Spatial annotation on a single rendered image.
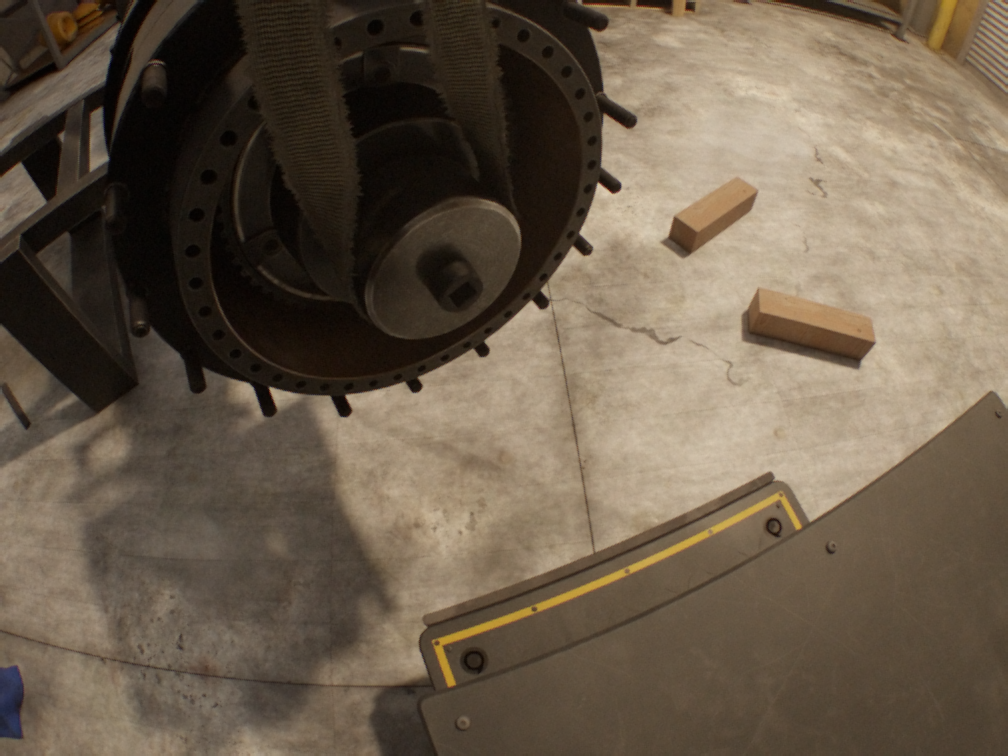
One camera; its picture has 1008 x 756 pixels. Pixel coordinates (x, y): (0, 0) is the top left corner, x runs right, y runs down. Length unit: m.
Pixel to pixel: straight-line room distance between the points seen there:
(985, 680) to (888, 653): 0.11
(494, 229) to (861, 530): 0.35
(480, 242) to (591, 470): 0.91
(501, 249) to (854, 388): 1.37
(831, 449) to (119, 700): 1.98
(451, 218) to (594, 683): 0.32
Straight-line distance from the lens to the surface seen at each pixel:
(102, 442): 1.79
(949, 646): 0.44
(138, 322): 0.45
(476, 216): 0.39
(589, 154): 0.52
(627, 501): 1.24
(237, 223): 0.50
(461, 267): 0.40
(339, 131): 0.34
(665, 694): 0.32
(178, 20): 0.40
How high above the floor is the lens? 1.15
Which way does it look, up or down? 58 degrees down
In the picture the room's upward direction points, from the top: 3 degrees counter-clockwise
